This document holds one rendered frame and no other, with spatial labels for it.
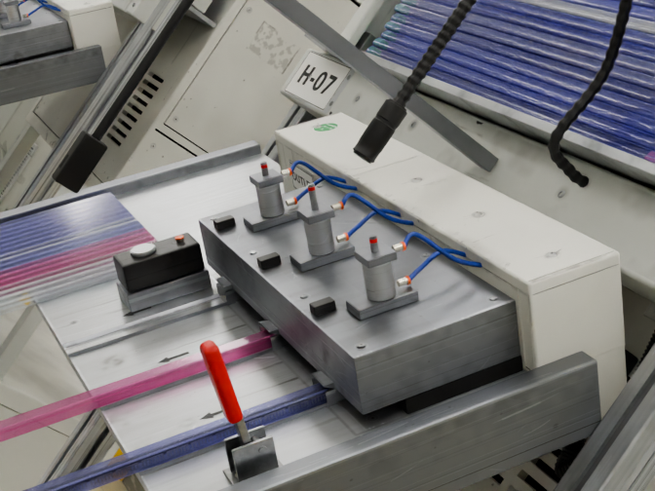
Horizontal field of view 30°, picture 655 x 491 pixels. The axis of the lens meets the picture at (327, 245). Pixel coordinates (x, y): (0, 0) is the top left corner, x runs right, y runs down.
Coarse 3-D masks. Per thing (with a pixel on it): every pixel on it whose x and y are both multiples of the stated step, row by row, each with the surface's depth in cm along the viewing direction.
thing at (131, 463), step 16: (320, 384) 93; (272, 400) 91; (288, 400) 91; (304, 400) 91; (320, 400) 92; (256, 416) 90; (272, 416) 90; (288, 416) 91; (192, 432) 89; (208, 432) 89; (224, 432) 89; (144, 448) 88; (160, 448) 88; (176, 448) 88; (192, 448) 88; (96, 464) 87; (112, 464) 87; (128, 464) 87; (144, 464) 87; (64, 480) 86; (80, 480) 86; (96, 480) 86; (112, 480) 87
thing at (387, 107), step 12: (384, 108) 84; (396, 108) 84; (372, 120) 84; (384, 120) 84; (396, 120) 84; (372, 132) 84; (384, 132) 84; (360, 144) 84; (372, 144) 84; (384, 144) 84; (360, 156) 84; (372, 156) 84
